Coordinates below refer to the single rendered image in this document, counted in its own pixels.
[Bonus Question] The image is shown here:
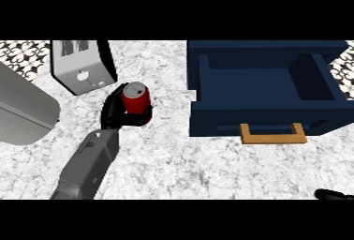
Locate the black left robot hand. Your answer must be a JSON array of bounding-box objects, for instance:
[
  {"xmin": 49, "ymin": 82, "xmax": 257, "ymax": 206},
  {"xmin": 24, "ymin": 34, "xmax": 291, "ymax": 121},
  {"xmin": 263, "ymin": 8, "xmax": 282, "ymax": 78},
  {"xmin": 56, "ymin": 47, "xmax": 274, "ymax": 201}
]
[{"xmin": 99, "ymin": 82, "xmax": 155, "ymax": 130}]

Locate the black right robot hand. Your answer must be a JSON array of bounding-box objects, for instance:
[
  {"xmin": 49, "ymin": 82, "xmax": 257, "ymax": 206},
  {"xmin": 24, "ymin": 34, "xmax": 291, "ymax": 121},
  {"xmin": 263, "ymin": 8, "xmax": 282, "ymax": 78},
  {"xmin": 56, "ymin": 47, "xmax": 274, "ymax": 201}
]
[{"xmin": 314, "ymin": 188, "xmax": 354, "ymax": 201}]

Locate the red soda can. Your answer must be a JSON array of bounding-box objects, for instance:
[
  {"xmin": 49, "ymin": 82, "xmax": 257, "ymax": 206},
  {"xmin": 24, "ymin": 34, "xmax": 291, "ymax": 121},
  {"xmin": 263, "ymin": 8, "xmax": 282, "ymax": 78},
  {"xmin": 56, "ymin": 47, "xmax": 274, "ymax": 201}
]
[{"xmin": 121, "ymin": 81, "xmax": 152, "ymax": 116}]

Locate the navy blue drawer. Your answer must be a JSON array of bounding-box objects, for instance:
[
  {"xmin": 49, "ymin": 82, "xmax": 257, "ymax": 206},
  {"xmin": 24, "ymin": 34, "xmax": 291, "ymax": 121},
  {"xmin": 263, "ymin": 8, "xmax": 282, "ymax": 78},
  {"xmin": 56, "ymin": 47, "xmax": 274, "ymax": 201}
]
[{"xmin": 187, "ymin": 53, "xmax": 354, "ymax": 138}]

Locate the silver toaster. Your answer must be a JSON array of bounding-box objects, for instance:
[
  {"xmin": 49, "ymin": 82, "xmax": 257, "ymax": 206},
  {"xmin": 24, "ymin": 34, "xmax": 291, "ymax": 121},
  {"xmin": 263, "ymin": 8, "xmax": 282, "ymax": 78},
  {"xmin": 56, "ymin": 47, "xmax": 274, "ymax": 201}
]
[{"xmin": 49, "ymin": 40, "xmax": 120, "ymax": 97}]

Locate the grey rounded appliance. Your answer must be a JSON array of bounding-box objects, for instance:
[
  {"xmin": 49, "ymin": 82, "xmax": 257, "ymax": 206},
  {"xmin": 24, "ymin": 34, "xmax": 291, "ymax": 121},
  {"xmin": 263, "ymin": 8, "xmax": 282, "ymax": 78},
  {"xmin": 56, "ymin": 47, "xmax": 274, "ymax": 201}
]
[{"xmin": 0, "ymin": 61, "xmax": 62, "ymax": 146}]

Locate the navy blue cabinet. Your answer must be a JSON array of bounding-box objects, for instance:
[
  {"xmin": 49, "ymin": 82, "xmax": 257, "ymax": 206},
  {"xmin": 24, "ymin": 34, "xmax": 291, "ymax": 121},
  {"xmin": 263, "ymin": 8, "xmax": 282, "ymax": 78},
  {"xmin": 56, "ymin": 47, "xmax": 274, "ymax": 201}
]
[{"xmin": 186, "ymin": 40, "xmax": 350, "ymax": 95}]

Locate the wooden drawer handle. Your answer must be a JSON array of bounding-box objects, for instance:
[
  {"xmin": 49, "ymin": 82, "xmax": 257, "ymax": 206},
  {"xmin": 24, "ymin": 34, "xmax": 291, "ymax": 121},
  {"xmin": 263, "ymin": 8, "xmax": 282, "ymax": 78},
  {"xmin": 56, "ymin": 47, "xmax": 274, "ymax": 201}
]
[{"xmin": 239, "ymin": 122, "xmax": 308, "ymax": 145}]

